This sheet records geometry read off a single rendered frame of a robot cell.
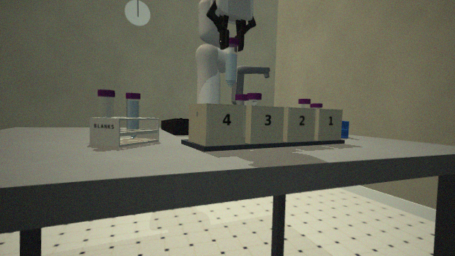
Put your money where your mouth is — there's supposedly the cream tube rack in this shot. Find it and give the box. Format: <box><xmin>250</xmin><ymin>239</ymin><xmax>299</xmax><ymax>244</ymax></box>
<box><xmin>90</xmin><ymin>117</ymin><xmax>159</xmax><ymax>147</ymax></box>

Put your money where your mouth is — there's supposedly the beige bucket adapter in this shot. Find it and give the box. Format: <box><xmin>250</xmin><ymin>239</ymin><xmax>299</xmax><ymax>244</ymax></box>
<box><xmin>314</xmin><ymin>109</ymin><xmax>343</xmax><ymax>141</ymax></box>
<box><xmin>245</xmin><ymin>105</ymin><xmax>284</xmax><ymax>144</ymax></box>
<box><xmin>188</xmin><ymin>103</ymin><xmax>247</xmax><ymax>146</ymax></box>
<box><xmin>283</xmin><ymin>107</ymin><xmax>316</xmax><ymax>142</ymax></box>

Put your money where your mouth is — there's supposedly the blue tube rack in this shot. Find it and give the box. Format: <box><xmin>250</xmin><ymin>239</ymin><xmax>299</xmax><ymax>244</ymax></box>
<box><xmin>341</xmin><ymin>121</ymin><xmax>349</xmax><ymax>139</ymax></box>

